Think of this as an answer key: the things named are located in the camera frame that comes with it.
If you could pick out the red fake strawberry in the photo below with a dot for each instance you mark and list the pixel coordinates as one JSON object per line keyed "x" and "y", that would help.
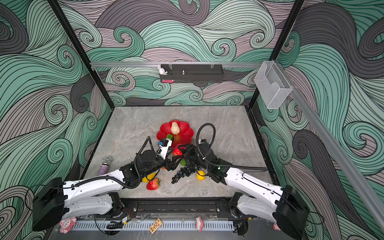
{"x": 153, "y": 185}

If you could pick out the aluminium wall rail back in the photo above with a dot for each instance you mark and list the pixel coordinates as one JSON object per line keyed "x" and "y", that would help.
{"x": 134, "y": 64}

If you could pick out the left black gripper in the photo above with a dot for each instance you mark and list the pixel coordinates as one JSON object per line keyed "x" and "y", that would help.
{"x": 173, "y": 164}

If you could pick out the black fake grape bunch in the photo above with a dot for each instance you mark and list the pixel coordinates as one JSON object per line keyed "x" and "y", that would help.
{"x": 184, "y": 172}

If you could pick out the small yellow fake lemon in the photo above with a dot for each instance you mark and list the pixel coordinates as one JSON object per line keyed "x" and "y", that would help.
{"x": 201, "y": 175}

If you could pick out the cream white fake pear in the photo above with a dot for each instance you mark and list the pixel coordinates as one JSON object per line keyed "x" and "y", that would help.
{"x": 175, "y": 129}

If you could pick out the aluminium wall rail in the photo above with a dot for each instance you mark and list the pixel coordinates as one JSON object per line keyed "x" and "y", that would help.
{"x": 134, "y": 64}
{"x": 367, "y": 194}

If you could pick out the black wall shelf tray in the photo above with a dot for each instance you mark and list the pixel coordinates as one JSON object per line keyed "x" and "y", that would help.
{"x": 196, "y": 74}

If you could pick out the aluminium wall rail right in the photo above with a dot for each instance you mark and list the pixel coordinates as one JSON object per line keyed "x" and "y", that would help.
{"x": 367, "y": 194}

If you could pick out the white slotted cable duct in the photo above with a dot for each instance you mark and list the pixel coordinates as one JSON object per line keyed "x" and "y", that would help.
{"x": 168, "y": 225}

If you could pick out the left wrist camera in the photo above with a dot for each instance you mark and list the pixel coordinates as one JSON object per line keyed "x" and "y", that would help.
{"x": 164, "y": 145}

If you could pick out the clear acrylic wall box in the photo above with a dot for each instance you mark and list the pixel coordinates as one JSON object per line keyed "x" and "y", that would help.
{"x": 273, "y": 84}

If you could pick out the white rabbit figurine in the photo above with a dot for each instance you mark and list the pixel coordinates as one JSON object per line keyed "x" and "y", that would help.
{"x": 161, "y": 70}

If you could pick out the red wrinkled fake pepper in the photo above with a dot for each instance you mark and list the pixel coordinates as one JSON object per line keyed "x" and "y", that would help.
{"x": 177, "y": 151}

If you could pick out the red flower-shaped fruit bowl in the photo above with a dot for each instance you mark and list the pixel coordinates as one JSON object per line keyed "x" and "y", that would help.
{"x": 183, "y": 138}

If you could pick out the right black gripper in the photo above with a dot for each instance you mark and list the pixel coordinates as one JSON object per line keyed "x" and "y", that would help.
{"x": 189, "y": 153}

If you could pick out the green fake lime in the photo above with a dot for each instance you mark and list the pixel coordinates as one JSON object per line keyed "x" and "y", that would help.
{"x": 183, "y": 162}

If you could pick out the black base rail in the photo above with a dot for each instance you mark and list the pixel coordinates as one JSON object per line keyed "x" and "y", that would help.
{"x": 222, "y": 207}

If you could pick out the pink figurine middle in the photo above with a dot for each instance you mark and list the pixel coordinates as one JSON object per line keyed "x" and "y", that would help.
{"x": 199, "y": 224}

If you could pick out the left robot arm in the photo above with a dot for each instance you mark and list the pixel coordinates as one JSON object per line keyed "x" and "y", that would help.
{"x": 59, "y": 200}

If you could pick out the wooden tag sign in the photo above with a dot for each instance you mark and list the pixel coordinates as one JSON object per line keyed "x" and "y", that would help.
{"x": 155, "y": 226}

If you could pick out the pink plush toy left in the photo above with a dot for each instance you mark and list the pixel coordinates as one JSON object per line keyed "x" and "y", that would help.
{"x": 67, "y": 224}

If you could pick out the purple glitter microphone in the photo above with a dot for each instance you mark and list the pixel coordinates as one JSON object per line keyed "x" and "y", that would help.
{"x": 106, "y": 162}

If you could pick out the large yellow fake lemon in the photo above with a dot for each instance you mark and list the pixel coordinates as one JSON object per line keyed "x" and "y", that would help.
{"x": 149, "y": 177}

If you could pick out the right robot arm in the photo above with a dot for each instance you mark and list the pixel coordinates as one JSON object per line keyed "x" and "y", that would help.
{"x": 283, "y": 206}

